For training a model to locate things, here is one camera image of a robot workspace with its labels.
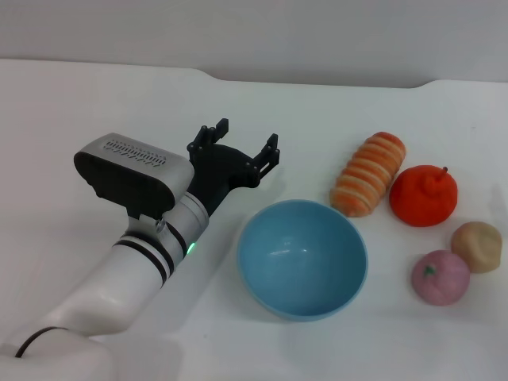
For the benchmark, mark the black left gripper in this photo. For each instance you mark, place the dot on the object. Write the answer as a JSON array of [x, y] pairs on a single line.
[[222, 170]]

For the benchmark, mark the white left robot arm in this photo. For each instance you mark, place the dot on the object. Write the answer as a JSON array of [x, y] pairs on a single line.
[[119, 278]]

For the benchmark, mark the orange toy persimmon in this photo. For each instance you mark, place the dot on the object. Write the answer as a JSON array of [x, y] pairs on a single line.
[[420, 198]]

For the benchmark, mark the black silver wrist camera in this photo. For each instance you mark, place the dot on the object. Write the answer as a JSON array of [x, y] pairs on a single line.
[[131, 158]]

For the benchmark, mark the orange striped toy bread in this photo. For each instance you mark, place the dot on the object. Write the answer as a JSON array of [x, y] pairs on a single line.
[[369, 174]]

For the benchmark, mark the blue bowl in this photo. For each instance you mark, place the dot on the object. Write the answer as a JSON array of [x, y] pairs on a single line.
[[301, 258]]

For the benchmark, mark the beige toy potato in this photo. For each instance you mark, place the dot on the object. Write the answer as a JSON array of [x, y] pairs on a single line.
[[476, 246]]

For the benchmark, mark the pink toy peach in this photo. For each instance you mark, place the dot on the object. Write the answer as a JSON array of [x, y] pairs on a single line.
[[440, 278]]

